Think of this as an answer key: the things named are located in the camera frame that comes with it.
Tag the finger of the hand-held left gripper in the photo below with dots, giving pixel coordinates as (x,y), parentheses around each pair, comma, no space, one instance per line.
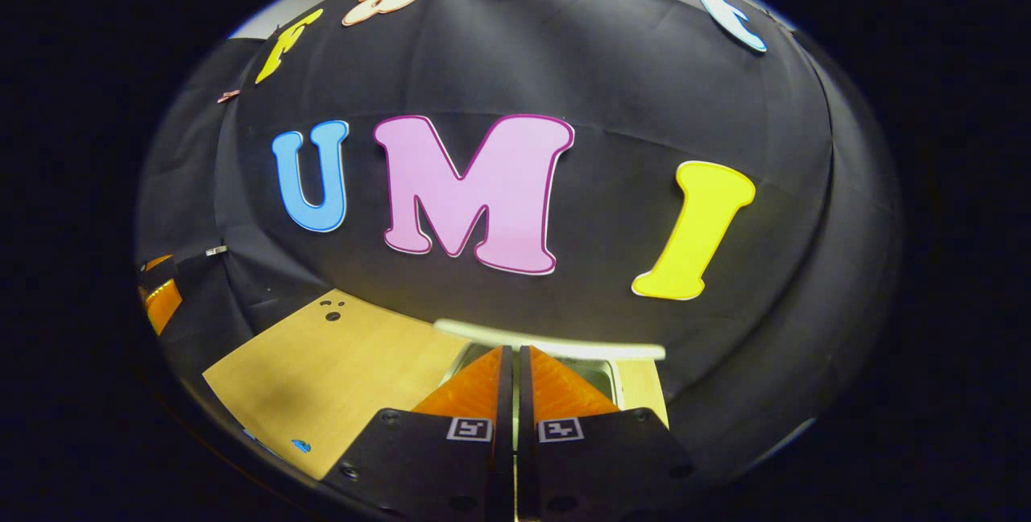
(157,263)
(163,304)

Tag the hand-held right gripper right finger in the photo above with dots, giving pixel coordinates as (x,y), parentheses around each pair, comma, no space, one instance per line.
(525,425)

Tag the copper backdrop clip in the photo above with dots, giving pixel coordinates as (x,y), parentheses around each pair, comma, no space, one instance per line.
(229,96)

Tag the blue paper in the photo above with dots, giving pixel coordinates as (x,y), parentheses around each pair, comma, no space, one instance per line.
(300,445)

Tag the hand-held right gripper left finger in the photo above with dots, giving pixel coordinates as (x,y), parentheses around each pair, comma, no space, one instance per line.
(504,425)

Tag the black backdrop cloth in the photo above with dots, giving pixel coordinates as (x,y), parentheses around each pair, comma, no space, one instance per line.
(628,87)

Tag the wooden desktop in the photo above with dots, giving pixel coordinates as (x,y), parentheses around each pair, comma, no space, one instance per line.
(322,377)

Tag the light green desktop garbage bin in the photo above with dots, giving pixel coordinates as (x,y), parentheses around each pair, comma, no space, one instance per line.
(564,343)

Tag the silver backdrop clip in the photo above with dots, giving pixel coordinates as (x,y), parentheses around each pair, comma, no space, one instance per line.
(217,250)

